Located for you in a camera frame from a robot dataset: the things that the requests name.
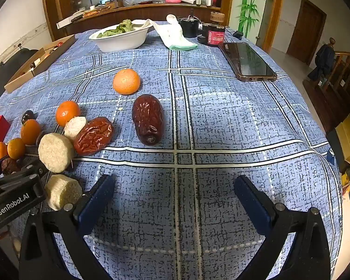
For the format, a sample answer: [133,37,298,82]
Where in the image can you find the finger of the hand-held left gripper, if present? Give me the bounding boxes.
[25,133,49,156]
[0,160,50,187]

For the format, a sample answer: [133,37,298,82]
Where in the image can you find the wooden stair railing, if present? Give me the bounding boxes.
[305,47,350,129]

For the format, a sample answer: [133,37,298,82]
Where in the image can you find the blue plaid tablecloth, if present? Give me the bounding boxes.
[0,20,343,280]

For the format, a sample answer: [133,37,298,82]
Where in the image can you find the wooden cabinet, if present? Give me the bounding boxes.
[42,0,235,41]

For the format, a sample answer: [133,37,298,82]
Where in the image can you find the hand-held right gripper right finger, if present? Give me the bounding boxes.
[234,175,331,280]

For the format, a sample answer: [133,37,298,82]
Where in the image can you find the black cup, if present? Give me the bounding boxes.
[178,16,202,38]

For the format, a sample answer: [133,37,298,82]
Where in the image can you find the small dark brown date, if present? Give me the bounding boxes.
[1,157,21,175]

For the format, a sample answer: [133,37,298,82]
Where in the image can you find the long white box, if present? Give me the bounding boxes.
[57,12,86,29]

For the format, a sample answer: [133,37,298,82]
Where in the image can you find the brown cardboard tray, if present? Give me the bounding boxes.
[4,34,76,94]

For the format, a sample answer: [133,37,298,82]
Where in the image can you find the wrinkled red date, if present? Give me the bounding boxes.
[74,117,115,156]

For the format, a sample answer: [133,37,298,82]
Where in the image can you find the large dark red date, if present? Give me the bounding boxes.
[132,94,165,146]

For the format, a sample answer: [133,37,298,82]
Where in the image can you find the orange mandarin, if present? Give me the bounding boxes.
[113,69,141,95]
[56,101,81,127]

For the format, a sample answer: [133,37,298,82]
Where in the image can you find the red and black jar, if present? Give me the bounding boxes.
[203,23,225,47]

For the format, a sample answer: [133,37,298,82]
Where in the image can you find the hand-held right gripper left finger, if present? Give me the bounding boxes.
[19,174,116,280]

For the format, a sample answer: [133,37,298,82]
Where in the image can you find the green bamboo wall sticker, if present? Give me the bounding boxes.
[236,0,266,38]

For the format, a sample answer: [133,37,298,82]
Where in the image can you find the dark blue jacket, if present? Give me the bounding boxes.
[308,37,336,81]

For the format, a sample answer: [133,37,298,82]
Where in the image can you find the brown wooden door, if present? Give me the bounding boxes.
[286,0,327,66]

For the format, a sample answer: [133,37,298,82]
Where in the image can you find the smartphone in brown case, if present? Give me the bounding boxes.
[218,42,277,82]

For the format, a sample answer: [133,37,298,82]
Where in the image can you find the white cloth with green edge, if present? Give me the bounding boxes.
[131,14,199,51]

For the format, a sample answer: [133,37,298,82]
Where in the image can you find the white bowl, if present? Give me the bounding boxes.
[89,20,154,53]

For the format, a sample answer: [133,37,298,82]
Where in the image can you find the green leafy vegetables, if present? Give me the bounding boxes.
[98,19,135,38]

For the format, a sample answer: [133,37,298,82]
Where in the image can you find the black sofa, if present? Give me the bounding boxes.
[0,48,38,117]

